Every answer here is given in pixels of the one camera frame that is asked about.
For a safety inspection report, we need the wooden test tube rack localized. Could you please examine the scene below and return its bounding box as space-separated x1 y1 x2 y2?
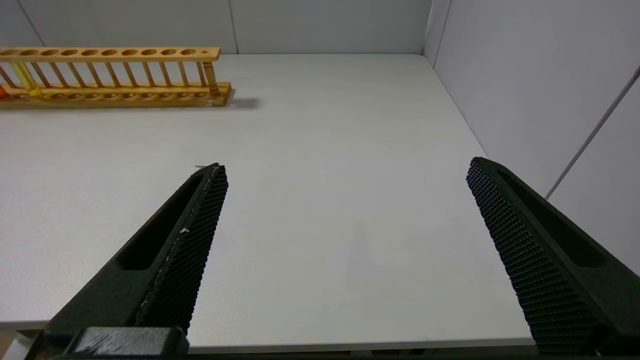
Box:
0 46 235 109

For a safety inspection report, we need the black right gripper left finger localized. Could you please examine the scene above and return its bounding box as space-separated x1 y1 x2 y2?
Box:
27 162 230 360

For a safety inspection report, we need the test tube with yellow pigment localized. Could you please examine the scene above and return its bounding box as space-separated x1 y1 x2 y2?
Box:
9 60 43 98

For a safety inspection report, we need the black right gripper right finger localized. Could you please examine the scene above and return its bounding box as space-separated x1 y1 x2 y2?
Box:
466 157 640 354

